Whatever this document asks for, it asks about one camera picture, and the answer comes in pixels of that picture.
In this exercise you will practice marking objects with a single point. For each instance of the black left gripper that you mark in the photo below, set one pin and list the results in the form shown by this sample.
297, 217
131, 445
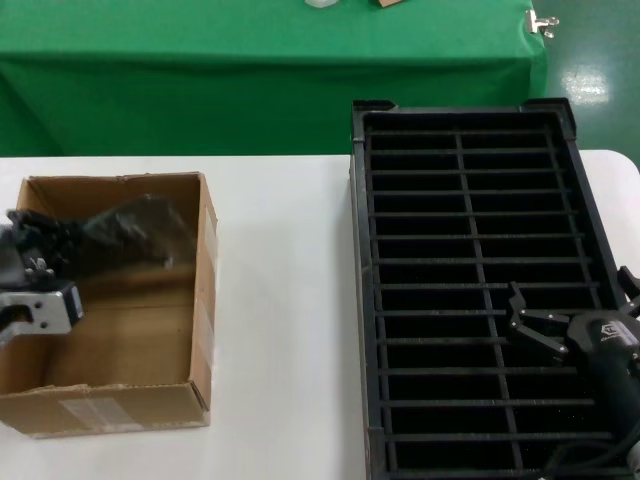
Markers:
15, 260

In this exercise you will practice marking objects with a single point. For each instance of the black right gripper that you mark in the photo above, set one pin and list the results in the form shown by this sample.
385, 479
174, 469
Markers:
612, 360

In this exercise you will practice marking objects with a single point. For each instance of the grey translucent antistatic bag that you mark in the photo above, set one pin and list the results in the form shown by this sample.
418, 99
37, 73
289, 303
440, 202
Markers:
160, 220

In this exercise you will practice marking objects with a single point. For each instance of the black slotted plastic container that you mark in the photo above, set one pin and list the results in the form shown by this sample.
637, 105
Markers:
361, 250

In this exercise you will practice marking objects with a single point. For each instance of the brown cardboard box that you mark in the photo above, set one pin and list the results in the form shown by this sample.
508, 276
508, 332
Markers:
125, 325

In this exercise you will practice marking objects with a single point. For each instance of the green tablecloth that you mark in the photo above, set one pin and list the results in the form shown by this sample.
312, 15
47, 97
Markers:
250, 75

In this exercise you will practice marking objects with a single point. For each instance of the silver metal binder clip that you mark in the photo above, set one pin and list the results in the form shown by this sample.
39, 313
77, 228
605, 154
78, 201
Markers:
536, 22

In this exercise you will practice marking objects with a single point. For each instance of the white translucent plastic object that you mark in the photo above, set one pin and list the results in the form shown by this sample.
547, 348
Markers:
321, 3

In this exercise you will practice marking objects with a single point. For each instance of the small brown cardboard piece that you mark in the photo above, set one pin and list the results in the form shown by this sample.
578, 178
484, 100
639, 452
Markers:
389, 3

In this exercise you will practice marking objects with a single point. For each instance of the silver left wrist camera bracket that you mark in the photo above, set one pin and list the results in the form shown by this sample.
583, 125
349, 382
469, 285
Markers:
45, 305

